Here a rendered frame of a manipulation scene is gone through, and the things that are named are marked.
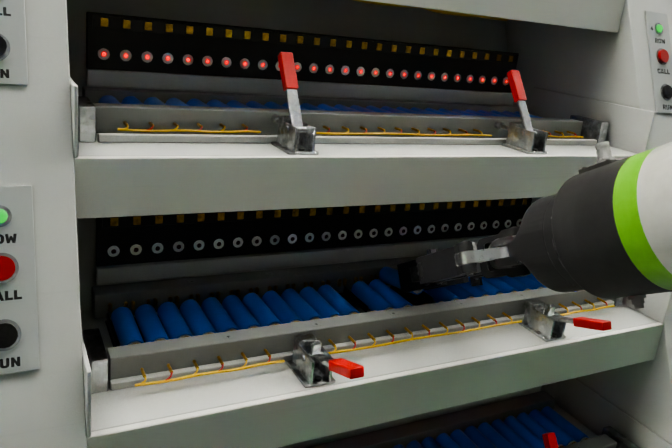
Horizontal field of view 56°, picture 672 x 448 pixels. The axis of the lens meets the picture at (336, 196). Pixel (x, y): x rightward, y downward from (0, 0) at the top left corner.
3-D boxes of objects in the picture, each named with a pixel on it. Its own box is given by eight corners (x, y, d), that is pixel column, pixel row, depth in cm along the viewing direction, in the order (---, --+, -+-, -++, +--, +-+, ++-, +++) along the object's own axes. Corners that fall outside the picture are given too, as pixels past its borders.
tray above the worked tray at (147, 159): (636, 193, 74) (665, 73, 70) (74, 219, 45) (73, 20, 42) (514, 152, 91) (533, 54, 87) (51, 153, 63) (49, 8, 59)
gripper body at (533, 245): (620, 184, 49) (534, 210, 57) (539, 187, 45) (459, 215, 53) (642, 282, 48) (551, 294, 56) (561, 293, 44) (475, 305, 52)
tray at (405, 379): (654, 359, 72) (675, 282, 70) (86, 493, 44) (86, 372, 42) (529, 287, 89) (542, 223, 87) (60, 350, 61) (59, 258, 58)
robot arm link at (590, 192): (635, 312, 38) (727, 296, 42) (593, 127, 40) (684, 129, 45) (560, 319, 43) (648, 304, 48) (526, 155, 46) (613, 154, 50)
